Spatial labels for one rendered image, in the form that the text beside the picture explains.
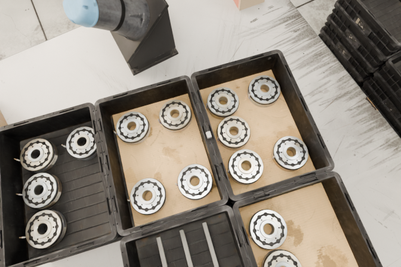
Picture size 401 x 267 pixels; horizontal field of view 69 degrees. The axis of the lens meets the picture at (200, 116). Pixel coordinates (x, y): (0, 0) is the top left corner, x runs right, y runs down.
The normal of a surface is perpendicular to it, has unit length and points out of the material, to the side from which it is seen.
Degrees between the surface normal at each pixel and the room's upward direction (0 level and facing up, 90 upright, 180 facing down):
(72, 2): 46
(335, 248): 0
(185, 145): 0
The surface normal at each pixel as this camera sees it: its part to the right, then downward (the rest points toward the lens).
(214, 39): -0.04, -0.35
